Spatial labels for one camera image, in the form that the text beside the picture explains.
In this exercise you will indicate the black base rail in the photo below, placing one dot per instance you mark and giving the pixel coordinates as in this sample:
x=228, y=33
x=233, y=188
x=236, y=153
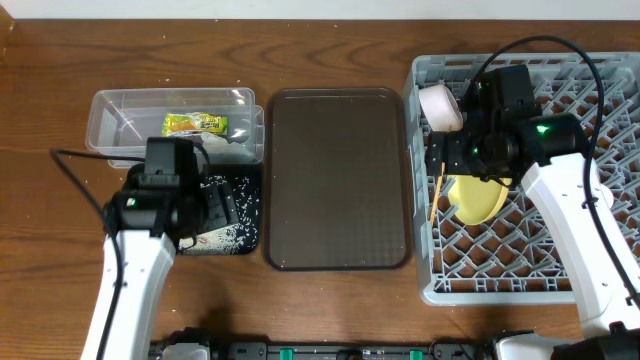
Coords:
x=262, y=351

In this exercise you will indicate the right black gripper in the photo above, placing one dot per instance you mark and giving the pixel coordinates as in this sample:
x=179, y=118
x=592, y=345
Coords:
x=456, y=142

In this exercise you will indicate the wooden chopstick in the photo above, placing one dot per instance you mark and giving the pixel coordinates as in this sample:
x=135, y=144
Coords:
x=437, y=192

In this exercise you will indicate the black food waste tray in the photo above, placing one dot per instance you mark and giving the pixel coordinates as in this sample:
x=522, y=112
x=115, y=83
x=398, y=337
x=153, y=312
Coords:
x=117, y=240

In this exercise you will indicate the clear plastic waste bin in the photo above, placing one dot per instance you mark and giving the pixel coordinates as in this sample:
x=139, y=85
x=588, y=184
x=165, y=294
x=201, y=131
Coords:
x=120, y=121

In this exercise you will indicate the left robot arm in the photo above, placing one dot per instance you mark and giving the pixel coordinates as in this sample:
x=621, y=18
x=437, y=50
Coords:
x=130, y=289

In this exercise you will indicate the white rice bowl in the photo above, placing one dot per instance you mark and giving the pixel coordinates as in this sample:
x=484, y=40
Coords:
x=440, y=109

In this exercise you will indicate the yellow plate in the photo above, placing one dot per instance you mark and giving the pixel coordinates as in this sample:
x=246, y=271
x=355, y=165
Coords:
x=476, y=201

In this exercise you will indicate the grey dishwasher rack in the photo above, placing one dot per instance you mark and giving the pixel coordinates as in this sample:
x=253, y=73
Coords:
x=511, y=258

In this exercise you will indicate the pile of rice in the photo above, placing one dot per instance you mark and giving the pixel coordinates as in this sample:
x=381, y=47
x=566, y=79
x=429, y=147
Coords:
x=239, y=239

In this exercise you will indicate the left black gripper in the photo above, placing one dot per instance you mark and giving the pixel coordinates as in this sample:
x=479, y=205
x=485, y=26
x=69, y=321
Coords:
x=218, y=203

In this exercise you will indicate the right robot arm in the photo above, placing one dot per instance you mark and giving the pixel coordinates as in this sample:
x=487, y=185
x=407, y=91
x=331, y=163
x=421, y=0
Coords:
x=547, y=156

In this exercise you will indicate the green snack wrapper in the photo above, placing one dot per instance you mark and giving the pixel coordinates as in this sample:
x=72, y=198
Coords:
x=193, y=123

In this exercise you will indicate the white napkin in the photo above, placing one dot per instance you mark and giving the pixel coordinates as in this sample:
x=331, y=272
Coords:
x=222, y=151

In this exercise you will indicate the brown serving tray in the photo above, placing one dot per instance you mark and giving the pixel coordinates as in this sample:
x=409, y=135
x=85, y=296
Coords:
x=337, y=196

